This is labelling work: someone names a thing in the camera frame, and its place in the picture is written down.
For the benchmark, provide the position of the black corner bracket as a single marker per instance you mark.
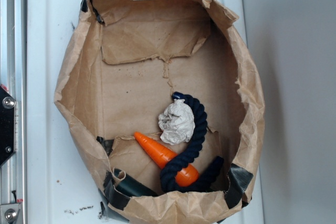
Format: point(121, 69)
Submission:
point(7, 125)

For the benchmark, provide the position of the orange plastic carrot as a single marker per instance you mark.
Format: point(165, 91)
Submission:
point(161, 155)

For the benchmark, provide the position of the silver corner bracket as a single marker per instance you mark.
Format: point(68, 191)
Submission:
point(9, 213)

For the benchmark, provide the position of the brown paper bag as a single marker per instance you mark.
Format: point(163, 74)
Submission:
point(124, 61)

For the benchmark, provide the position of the dark green plastic pickle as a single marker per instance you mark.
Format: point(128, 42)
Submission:
point(129, 186)

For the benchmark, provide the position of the crumpled white paper ball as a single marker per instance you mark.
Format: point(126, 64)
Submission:
point(177, 123)

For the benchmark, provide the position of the aluminium frame rail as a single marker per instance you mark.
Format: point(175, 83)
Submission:
point(13, 70)

